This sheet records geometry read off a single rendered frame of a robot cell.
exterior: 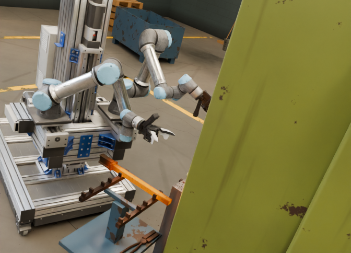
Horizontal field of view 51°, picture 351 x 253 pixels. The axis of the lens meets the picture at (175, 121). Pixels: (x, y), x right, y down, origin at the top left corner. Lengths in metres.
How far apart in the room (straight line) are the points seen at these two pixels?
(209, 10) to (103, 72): 9.47
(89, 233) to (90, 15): 1.29
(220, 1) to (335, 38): 10.18
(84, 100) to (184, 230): 1.40
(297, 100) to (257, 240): 0.50
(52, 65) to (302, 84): 2.00
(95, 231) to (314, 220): 1.10
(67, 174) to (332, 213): 2.22
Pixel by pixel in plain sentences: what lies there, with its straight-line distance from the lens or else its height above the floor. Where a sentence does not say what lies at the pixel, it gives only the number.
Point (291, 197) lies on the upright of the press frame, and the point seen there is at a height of 1.35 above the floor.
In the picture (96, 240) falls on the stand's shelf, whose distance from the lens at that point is 1.82.
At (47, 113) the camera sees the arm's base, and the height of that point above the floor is 0.86.
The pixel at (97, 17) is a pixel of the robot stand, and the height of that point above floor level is 1.45.
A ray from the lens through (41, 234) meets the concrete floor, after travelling 2.77.
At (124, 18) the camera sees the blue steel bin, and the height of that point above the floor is 0.59.
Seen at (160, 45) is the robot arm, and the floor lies 1.36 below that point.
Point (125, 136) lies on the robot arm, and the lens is 2.24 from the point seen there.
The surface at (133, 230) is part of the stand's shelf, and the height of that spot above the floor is 0.66.
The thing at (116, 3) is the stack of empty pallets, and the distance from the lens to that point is 8.41.
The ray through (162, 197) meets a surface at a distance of 1.70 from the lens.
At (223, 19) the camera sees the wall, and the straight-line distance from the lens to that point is 11.11.
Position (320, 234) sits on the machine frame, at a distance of 1.10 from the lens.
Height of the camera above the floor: 1.92
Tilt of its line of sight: 24 degrees down
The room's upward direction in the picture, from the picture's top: 16 degrees clockwise
